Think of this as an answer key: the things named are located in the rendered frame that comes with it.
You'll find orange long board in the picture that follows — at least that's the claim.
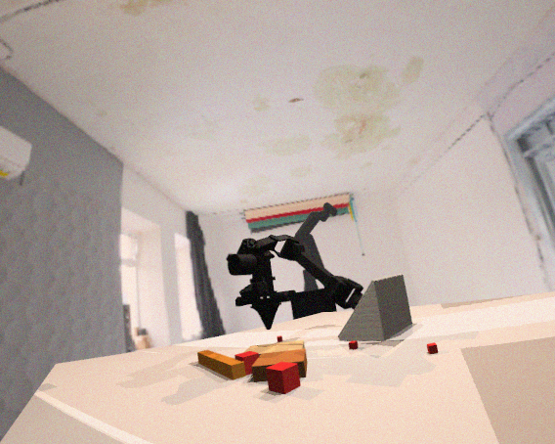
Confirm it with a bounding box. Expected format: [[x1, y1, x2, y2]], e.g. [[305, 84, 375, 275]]
[[197, 350, 246, 380]]

